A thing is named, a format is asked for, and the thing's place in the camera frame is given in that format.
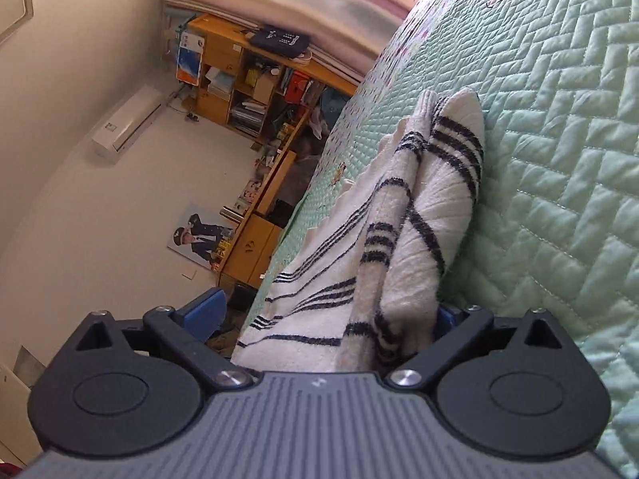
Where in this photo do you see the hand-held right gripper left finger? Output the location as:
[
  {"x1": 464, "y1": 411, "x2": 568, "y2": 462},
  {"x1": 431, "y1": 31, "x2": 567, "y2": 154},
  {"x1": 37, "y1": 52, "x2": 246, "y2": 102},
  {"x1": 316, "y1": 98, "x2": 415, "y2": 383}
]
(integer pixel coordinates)
[{"x1": 75, "y1": 288, "x2": 258, "y2": 392}]

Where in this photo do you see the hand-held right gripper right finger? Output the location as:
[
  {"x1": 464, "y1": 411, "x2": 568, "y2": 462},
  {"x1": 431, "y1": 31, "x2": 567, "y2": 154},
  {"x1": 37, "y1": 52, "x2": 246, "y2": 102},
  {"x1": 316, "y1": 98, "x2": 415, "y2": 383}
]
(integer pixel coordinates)
[{"x1": 387, "y1": 305, "x2": 570, "y2": 390}]

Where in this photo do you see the striped white sweater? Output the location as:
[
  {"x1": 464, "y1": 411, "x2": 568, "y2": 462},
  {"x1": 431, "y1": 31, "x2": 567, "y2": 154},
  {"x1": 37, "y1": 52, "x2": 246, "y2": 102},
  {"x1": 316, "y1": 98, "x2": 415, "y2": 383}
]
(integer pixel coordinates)
[{"x1": 232, "y1": 86, "x2": 486, "y2": 375}]

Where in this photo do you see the wooden desk with drawers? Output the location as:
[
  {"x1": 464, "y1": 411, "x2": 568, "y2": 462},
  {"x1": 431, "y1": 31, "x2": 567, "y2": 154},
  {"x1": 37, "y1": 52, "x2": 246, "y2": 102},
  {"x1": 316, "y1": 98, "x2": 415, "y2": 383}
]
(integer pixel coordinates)
[{"x1": 217, "y1": 110, "x2": 320, "y2": 290}]

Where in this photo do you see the white air conditioner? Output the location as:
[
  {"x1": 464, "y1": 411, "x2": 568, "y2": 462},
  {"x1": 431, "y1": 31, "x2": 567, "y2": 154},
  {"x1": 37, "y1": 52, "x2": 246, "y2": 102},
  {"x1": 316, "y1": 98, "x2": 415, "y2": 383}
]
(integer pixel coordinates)
[{"x1": 91, "y1": 85, "x2": 167, "y2": 161}]

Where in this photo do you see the green bee-print bedspread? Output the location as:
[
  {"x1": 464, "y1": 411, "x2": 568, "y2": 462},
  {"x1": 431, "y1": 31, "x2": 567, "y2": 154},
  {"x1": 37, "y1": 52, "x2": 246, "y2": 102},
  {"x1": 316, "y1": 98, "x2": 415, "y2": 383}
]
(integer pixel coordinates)
[{"x1": 252, "y1": 0, "x2": 639, "y2": 479}]

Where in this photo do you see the blue bag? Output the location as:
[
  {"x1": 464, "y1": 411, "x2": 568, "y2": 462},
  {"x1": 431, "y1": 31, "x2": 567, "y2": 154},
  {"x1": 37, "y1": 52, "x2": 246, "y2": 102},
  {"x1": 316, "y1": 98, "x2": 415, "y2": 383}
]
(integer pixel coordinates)
[{"x1": 317, "y1": 87, "x2": 353, "y2": 125}]

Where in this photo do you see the wooden bookshelf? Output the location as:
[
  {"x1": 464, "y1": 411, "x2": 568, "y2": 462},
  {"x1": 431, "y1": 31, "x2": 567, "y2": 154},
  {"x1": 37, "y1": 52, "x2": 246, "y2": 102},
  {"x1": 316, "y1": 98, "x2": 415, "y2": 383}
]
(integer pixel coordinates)
[{"x1": 176, "y1": 12, "x2": 360, "y2": 153}]

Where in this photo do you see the blue and white box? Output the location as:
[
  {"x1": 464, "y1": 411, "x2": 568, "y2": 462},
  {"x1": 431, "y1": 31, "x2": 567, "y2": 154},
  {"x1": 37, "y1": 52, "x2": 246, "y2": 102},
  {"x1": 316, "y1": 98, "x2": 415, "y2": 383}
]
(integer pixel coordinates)
[{"x1": 176, "y1": 30, "x2": 206, "y2": 85}]

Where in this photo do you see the navy tote bag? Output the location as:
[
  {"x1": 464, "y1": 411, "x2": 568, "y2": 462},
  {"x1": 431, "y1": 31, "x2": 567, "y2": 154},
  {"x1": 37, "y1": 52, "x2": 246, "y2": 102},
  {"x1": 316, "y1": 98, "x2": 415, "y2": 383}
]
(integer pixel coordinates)
[{"x1": 248, "y1": 25, "x2": 311, "y2": 58}]

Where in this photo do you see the pink curtain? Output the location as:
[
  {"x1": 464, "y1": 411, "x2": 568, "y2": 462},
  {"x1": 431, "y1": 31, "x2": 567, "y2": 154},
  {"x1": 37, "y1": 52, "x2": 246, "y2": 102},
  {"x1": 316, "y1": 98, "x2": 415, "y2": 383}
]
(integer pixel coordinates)
[{"x1": 162, "y1": 0, "x2": 415, "y2": 95}]

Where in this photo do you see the wall poster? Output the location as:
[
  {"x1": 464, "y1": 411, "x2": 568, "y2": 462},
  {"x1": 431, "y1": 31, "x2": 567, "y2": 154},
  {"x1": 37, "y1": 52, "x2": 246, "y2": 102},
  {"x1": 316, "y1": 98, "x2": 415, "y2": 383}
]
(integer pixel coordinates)
[{"x1": 166, "y1": 203, "x2": 235, "y2": 270}]

